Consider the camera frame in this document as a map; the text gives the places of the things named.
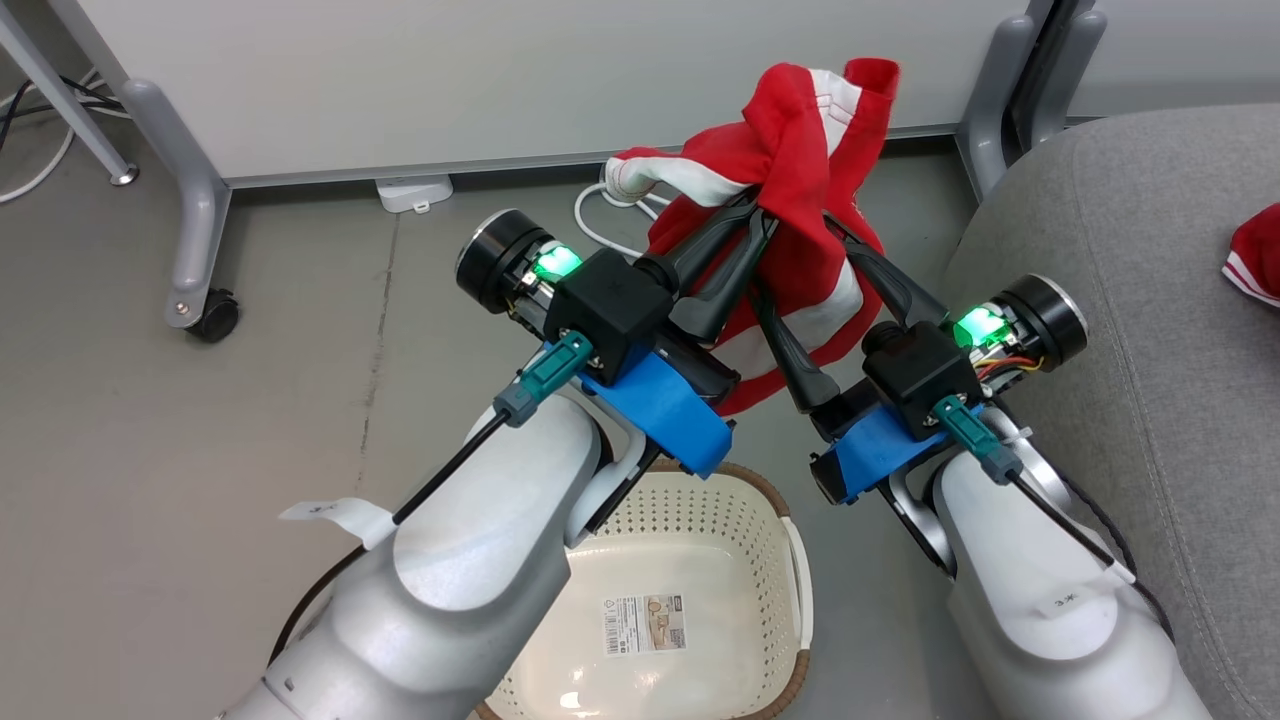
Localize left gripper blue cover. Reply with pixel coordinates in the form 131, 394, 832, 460
456, 194, 780, 480

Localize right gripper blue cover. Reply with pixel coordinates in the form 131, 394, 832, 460
749, 214, 1090, 505

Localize red white basketball jersey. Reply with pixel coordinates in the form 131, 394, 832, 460
604, 56, 902, 419

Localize red shorts white stripes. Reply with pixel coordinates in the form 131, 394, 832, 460
1221, 202, 1280, 309

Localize grey fabric sofa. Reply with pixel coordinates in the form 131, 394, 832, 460
939, 100, 1280, 720

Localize beige perforated laundry basket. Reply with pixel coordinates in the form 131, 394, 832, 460
469, 459, 817, 720

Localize white power adapter box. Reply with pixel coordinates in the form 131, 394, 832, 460
376, 175, 454, 215

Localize white basket label sticker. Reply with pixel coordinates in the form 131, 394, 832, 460
601, 592, 690, 659

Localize white partition panel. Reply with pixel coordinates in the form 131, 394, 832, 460
1064, 0, 1280, 120

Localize black caster wheel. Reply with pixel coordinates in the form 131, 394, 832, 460
187, 287, 242, 345

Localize grey partition leg with caster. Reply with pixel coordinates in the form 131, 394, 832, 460
119, 77, 234, 330

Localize grey metal table leg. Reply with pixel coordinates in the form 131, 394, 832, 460
0, 0, 140, 188

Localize coiled white cable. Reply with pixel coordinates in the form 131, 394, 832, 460
572, 160, 674, 260

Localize teal right camera connector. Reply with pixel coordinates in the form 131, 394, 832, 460
932, 394, 1024, 487

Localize teal camera connector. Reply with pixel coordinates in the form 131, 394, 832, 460
932, 394, 1024, 487
492, 334, 597, 430

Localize teal left camera connector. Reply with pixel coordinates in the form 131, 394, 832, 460
492, 334, 597, 430

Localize white partition board grey frame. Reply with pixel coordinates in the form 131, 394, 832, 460
45, 0, 1037, 190

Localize thin black right camera cable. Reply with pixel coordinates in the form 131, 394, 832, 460
1004, 474, 1122, 572

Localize thin black camera cable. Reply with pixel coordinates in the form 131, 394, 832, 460
1004, 474, 1122, 572
389, 409, 512, 527

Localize thin black left camera cable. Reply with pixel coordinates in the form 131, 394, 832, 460
389, 409, 512, 527

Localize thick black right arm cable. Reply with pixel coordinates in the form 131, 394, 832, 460
1058, 478, 1177, 643

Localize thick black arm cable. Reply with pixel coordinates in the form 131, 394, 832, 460
268, 544, 367, 663
1058, 478, 1177, 643

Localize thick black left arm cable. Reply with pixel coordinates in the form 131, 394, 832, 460
268, 544, 367, 663

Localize black floor cables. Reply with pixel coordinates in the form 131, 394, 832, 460
0, 74, 132, 153

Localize white floor cable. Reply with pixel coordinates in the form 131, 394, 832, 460
0, 64, 102, 207

